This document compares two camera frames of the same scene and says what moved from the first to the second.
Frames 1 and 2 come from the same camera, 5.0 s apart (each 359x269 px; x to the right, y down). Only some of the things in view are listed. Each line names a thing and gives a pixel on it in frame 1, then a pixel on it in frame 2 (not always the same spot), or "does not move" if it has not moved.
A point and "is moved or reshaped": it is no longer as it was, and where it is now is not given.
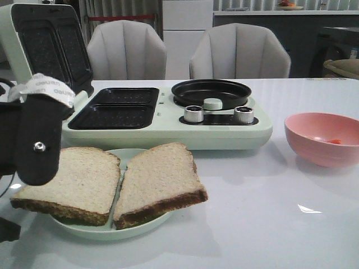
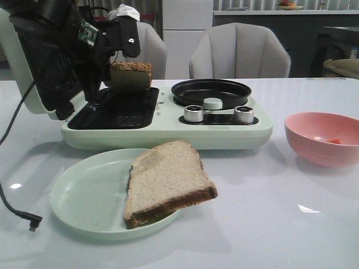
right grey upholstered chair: [239, 50] does not move
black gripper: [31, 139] -> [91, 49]
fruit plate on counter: [285, 5] does not move
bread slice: [156, 181] is moved or reshaped
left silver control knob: [193, 114] does not move
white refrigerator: [185, 23] does not move
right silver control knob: [243, 115] does not move
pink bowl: [307, 134] does not move
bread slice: [82, 190] -> [129, 74]
